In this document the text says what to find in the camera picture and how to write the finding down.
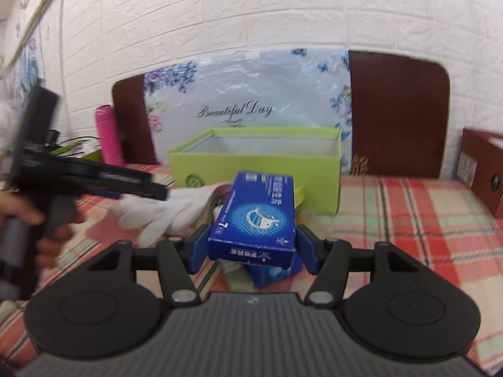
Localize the white wall cable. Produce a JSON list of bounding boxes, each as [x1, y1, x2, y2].
[[57, 0, 77, 144]]

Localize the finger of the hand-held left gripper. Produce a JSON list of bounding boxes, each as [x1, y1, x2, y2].
[[84, 160, 170, 202]]

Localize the floral printed board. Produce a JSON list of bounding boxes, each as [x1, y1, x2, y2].
[[142, 47, 352, 175]]

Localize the brown cardboard box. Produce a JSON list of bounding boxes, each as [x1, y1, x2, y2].
[[456, 127, 503, 218]]

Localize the lime green cardboard box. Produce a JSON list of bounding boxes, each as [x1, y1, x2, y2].
[[168, 126, 342, 216]]

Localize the light blue packet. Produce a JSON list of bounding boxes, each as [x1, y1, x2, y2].
[[247, 257, 304, 289]]

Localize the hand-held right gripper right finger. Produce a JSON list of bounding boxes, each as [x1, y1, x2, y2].
[[296, 224, 423, 306]]

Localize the pink bottle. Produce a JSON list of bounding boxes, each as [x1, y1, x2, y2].
[[94, 104, 125, 166]]

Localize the blue medicine box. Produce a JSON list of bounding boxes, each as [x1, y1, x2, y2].
[[207, 171, 299, 272]]

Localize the white glove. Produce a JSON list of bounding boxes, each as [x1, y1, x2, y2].
[[108, 183, 232, 246]]

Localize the brown wooden headboard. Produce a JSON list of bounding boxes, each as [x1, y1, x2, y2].
[[111, 50, 452, 179]]

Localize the plaid blanket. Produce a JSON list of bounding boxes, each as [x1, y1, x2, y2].
[[0, 163, 503, 370]]

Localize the floral wall sticker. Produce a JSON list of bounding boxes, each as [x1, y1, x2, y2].
[[10, 18, 46, 101]]

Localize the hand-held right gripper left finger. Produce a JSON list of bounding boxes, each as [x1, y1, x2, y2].
[[87, 224, 210, 308]]

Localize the person's left hand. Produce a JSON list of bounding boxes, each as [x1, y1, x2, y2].
[[0, 192, 85, 270]]

